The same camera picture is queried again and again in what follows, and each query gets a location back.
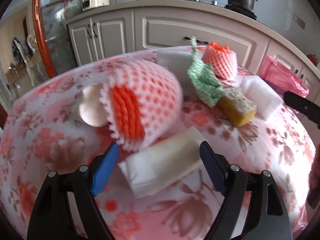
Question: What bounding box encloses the yellow sponge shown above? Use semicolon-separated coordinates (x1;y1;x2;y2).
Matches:
219;87;257;127

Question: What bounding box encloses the dark patterned cloth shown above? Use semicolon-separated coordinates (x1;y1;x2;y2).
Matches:
12;37;26;61

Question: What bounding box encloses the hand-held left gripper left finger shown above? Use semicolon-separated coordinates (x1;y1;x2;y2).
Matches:
27;142;120;240

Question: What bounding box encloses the white foam sheet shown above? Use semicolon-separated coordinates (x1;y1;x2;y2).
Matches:
117;126;203;198

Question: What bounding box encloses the white drawer cabinet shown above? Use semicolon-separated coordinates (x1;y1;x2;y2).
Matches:
134;7;270;55

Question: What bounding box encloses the pink floral tablecloth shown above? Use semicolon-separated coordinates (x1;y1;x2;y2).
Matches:
0;45;317;240

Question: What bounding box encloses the black gas stove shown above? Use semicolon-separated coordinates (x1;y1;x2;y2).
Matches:
135;0;258;20

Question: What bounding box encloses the wooden door frame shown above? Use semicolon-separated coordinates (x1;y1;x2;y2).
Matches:
32;0;58;79

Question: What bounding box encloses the glass sliding door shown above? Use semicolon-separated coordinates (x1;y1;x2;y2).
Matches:
40;0;87;78

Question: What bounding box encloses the white foam block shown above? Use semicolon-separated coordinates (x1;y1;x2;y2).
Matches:
240;76;284;120
157;49;195;67

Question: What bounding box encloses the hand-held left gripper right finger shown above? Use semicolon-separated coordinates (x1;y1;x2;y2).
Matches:
199;141;293;240

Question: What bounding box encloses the pink foam fruit net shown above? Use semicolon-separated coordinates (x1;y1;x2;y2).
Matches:
99;57;184;152
202;41;238;79

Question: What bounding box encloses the wall socket panel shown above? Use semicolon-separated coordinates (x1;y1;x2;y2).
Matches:
294;14;306;29

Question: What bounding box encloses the green patterned cloth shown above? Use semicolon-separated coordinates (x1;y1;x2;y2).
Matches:
187;36;224;108

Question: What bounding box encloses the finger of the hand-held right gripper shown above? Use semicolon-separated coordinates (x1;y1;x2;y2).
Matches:
284;91;320;125

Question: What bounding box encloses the white bin with pink bag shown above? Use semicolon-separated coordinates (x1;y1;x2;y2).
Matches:
259;55;310;98

